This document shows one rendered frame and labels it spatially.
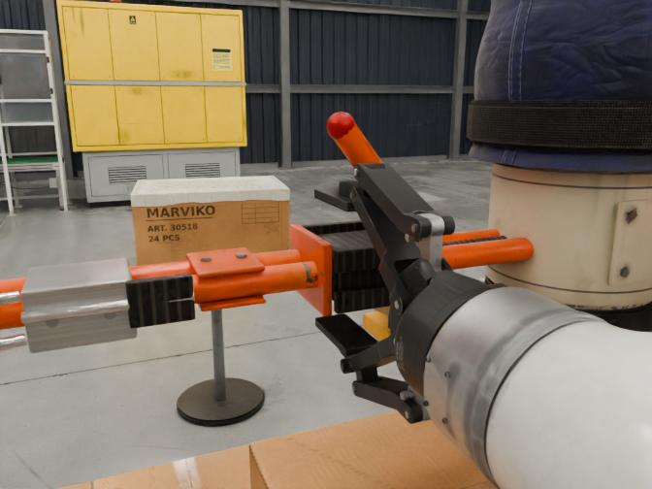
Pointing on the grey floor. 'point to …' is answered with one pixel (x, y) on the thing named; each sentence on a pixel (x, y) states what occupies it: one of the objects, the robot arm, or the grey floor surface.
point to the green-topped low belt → (37, 170)
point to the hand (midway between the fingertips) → (338, 262)
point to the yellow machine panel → (152, 93)
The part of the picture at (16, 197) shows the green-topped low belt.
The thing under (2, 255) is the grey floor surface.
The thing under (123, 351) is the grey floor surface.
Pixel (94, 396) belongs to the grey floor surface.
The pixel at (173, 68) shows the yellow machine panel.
